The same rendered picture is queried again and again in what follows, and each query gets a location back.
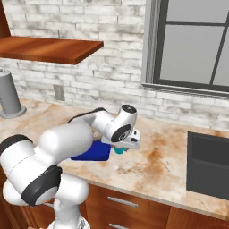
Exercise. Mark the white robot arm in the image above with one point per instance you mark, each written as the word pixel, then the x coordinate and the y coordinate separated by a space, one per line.
pixel 62 140

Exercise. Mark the grey wall socket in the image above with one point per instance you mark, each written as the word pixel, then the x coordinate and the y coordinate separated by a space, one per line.
pixel 59 92

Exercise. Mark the grey framed window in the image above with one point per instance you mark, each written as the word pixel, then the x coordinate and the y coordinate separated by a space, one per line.
pixel 190 44

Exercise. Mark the grey cylinder appliance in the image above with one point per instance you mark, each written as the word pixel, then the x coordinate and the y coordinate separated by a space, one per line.
pixel 8 95

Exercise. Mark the teal cupcake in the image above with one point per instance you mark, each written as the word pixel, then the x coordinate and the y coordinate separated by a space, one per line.
pixel 120 151

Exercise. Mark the wooden wall cupboard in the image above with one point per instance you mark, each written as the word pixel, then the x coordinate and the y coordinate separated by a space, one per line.
pixel 3 21

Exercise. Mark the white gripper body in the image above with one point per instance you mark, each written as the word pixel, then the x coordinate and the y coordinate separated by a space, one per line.
pixel 131 144

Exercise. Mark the wooden drawer front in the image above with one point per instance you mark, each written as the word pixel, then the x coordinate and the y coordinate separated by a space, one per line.
pixel 155 208
pixel 98 219

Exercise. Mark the blue tray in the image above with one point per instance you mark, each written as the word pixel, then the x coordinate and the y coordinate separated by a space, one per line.
pixel 95 152

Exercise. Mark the dark grey sink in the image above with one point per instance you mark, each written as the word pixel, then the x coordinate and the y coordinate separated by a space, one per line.
pixel 208 164

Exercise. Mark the wooden wall shelf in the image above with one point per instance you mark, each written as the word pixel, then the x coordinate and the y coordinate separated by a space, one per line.
pixel 47 49

